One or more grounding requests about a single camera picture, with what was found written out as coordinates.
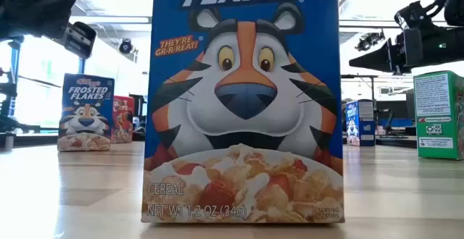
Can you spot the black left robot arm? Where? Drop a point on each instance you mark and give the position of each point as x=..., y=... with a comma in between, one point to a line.
x=32, y=7

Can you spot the black equipment stand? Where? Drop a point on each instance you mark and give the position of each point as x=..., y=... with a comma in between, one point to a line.
x=7, y=101

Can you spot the black computer monitor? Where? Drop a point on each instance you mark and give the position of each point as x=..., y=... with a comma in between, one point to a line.
x=393, y=109
x=137, y=105

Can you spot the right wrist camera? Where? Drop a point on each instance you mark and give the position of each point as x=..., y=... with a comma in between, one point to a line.
x=413, y=16

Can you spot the Froot Loops cereal box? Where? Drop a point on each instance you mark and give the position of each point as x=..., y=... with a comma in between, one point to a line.
x=125, y=119

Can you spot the black ceiling dome camera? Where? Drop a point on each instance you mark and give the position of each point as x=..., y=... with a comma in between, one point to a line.
x=125, y=46

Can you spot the black aluminium table frame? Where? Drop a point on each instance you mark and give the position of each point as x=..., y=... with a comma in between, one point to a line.
x=36, y=139

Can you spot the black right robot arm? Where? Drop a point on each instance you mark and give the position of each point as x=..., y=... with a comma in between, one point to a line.
x=451, y=47

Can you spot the Apple Jacks cereal box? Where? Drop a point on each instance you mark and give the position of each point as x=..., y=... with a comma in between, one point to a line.
x=435, y=123

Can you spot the black ceiling track spotlight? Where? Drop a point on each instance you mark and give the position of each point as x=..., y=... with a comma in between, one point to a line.
x=368, y=41

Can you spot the Frosted Flakes cereal box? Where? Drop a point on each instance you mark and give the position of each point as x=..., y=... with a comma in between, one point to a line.
x=243, y=123
x=359, y=123
x=86, y=123

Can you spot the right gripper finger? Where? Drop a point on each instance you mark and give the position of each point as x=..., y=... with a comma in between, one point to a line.
x=380, y=56
x=377, y=69

